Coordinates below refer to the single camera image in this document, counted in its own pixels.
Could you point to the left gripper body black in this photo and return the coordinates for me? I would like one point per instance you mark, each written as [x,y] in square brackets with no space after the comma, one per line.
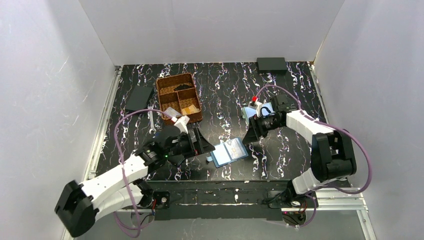
[193,144]

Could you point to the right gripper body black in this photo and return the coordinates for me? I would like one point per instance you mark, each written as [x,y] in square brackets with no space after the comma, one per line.
[257,126]

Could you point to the blue card holder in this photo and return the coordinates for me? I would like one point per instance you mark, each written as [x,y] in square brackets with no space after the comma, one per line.
[227,152]

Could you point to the white credit card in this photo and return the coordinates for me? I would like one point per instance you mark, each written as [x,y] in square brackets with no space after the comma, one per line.
[172,113]

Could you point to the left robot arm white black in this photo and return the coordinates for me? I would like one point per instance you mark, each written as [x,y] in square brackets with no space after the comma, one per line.
[80,205]

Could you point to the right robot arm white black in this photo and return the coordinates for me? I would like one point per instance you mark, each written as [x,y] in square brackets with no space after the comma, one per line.
[332,156]

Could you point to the teal open card holder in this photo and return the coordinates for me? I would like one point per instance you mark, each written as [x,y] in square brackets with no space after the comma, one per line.
[244,112]

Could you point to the black card in basket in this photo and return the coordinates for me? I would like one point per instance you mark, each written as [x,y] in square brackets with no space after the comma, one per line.
[182,87]

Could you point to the silver wrench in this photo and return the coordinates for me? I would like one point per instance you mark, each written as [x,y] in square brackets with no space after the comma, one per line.
[152,129]

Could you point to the tan item in basket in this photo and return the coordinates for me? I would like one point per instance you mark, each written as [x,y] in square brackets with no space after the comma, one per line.
[192,109]

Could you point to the black box back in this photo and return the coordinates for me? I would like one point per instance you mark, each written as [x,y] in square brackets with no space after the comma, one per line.
[271,65]

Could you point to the black box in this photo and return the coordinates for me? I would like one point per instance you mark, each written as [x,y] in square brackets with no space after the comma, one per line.
[139,99]
[271,65]

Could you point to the brown wicker divided basket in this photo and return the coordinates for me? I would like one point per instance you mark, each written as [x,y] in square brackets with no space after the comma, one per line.
[178,100]

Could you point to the black box left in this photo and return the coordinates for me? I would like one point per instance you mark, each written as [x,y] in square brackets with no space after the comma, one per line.
[139,99]

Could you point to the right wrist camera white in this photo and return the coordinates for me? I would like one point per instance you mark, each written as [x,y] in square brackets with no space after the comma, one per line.
[256,108]

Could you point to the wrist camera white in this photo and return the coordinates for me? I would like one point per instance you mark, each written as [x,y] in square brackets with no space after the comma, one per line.
[181,123]
[256,108]

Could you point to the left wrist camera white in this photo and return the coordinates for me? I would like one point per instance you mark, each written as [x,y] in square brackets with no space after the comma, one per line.
[181,123]

